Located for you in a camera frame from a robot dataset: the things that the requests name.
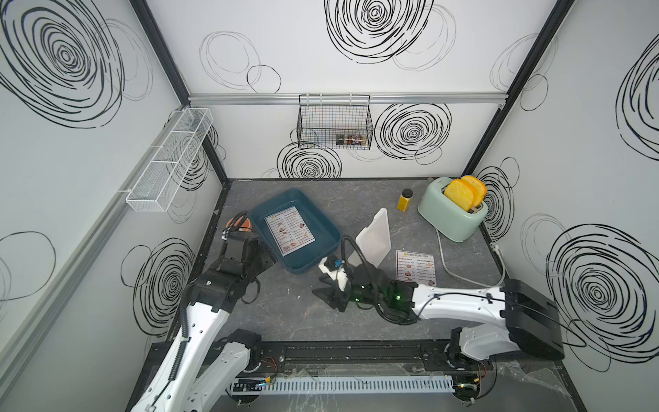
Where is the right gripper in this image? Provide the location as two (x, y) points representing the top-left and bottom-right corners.
(311, 272), (385, 312)

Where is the new menu sheet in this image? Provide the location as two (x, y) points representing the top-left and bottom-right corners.
(265, 206), (315, 257)

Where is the white menu holder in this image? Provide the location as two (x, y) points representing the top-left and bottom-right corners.
(355, 208), (391, 268)

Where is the old menu sheet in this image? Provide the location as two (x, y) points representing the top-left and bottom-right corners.
(396, 250), (437, 287)

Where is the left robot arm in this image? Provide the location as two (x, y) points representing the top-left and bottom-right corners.
(133, 230), (274, 411)

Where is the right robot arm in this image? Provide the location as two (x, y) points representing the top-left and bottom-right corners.
(312, 264), (565, 361)

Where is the orange mug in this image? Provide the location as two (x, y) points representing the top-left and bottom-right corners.
(232, 216), (253, 232)

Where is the teal plastic tray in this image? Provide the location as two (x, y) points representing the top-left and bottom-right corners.
(248, 188), (342, 275)

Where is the white mesh shelf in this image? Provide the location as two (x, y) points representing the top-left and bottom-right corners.
(126, 106), (213, 213)

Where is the yellow spice jar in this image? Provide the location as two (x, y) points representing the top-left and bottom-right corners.
(396, 189), (414, 212)

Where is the mint green toaster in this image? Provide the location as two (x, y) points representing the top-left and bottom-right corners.
(418, 177), (489, 243)

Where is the front toast slice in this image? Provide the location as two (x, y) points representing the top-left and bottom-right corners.
(444, 180), (477, 211)

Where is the toast slice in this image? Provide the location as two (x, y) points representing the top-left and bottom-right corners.
(461, 175), (487, 209)
(444, 180), (477, 211)

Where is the rear toast slice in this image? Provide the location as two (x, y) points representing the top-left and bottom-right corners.
(461, 175), (487, 209)

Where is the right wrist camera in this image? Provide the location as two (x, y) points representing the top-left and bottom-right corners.
(319, 255), (348, 291)

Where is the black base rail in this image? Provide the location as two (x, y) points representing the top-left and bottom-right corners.
(226, 339), (559, 374)

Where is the white slotted cable duct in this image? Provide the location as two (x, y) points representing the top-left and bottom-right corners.
(228, 376), (455, 396)

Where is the black wire basket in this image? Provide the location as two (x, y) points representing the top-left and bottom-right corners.
(296, 94), (374, 150)

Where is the white toaster cable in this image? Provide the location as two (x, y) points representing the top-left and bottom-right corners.
(434, 228), (508, 289)

